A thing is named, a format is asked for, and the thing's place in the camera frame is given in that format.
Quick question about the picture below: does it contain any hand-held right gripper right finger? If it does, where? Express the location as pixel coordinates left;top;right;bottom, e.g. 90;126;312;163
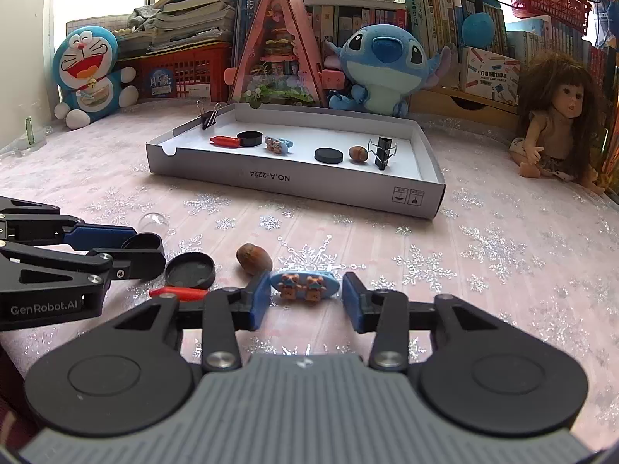
341;271;514;373

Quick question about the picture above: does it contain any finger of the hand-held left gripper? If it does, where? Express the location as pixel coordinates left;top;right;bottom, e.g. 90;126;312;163
0;243;166;301
0;196;139;253

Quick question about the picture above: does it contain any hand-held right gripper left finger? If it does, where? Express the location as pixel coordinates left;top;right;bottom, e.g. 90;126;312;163
110;270;272;373

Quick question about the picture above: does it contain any white cardboard tray box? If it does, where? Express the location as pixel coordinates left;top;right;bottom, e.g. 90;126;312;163
146;103;446;220

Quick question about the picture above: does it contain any large black binder clip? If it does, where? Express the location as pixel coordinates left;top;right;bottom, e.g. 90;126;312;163
368;138;397;171

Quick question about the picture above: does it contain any clear plastic dome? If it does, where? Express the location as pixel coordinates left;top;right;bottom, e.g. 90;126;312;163
138;212;173;237

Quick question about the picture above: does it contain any shallow black lid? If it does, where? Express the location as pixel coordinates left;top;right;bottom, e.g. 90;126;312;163
165;253;216;289

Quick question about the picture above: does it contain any small black binder clip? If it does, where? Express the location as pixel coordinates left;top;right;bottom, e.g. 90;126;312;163
196;100;221;130

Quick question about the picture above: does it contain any blue cat plush toy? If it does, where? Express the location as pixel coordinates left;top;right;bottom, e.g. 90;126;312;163
54;26;139;130

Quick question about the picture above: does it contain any red plastic basket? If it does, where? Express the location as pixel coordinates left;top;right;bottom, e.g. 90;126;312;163
118;43;234;103

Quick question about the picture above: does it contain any grid cutting mat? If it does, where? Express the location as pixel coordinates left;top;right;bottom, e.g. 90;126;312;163
65;19;137;42

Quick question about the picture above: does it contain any wooden drawer box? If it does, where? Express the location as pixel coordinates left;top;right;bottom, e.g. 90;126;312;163
411;86;521;131

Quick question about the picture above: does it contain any blue alien plush toy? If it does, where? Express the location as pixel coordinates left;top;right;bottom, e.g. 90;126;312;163
323;24;453;118

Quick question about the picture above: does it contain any stack of books and papers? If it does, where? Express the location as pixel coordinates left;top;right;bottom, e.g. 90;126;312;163
130;0;243;56

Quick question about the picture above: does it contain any pink triangular house model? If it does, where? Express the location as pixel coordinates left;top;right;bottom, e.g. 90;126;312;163
225;0;346;107

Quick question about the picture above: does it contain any colourful stationery box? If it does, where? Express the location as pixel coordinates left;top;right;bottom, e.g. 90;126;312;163
459;47;522;107

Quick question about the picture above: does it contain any brown-haired doll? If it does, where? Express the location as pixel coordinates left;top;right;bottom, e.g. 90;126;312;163
510;53;611;196

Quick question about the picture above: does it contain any row of shelf books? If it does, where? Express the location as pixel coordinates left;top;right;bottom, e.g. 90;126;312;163
302;4;408;46

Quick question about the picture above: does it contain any blue plush ball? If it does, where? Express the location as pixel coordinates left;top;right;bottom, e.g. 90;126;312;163
462;12;495;49

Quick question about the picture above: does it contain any row of tall books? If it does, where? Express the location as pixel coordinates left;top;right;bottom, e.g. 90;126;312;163
400;0;508;61

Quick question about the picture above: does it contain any red mesh basket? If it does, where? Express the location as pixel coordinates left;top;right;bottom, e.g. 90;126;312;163
505;0;593;34

